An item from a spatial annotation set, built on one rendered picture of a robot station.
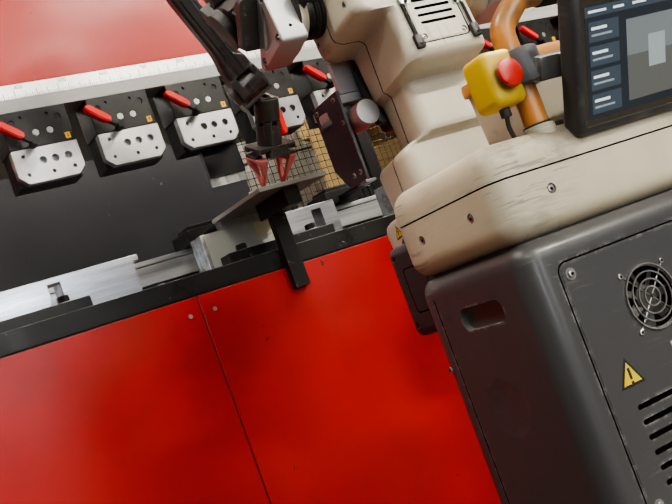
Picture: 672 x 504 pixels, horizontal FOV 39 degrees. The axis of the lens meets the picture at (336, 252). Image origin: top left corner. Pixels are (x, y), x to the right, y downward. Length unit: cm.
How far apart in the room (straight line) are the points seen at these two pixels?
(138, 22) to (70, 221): 64
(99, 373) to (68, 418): 11
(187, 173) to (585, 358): 192
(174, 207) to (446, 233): 171
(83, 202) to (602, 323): 186
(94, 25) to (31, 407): 91
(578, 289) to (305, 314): 112
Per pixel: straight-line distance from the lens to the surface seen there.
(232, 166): 236
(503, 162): 114
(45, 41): 229
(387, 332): 229
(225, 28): 169
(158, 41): 238
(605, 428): 115
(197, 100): 235
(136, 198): 281
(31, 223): 271
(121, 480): 198
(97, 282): 215
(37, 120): 221
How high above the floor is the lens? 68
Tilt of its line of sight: 4 degrees up
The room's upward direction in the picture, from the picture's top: 20 degrees counter-clockwise
